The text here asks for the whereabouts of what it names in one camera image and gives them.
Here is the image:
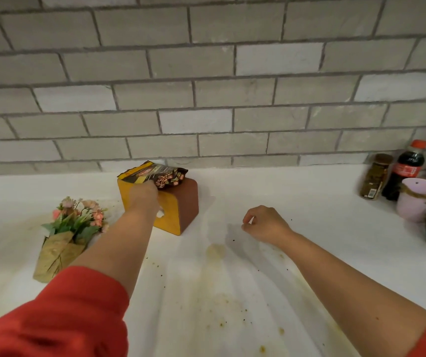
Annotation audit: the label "white countertop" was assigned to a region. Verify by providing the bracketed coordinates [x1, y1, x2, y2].
[0, 163, 426, 357]

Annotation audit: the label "person's right forearm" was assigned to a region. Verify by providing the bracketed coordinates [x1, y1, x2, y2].
[278, 230, 426, 357]

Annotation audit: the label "cola bottle with red cap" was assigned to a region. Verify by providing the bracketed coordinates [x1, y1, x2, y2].
[381, 139, 426, 202]

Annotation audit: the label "brown tissue box yellow lid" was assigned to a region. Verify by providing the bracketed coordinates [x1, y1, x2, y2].
[117, 176, 199, 237]

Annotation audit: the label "artificial flowers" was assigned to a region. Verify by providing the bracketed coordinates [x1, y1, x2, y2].
[32, 196, 109, 284]

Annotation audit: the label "person's left hand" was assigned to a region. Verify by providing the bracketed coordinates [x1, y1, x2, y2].
[125, 180, 160, 216]

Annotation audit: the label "person's right hand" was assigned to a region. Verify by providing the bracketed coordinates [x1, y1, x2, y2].
[241, 205, 294, 246]

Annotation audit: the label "pink bucket with rope handle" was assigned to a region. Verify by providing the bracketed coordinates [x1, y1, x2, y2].
[396, 177, 426, 224]

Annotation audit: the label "brown spice jar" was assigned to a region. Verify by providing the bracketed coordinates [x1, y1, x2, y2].
[359, 153, 393, 200]

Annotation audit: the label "dark and yellow snack packet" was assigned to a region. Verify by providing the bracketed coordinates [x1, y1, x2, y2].
[117, 161, 189, 191]

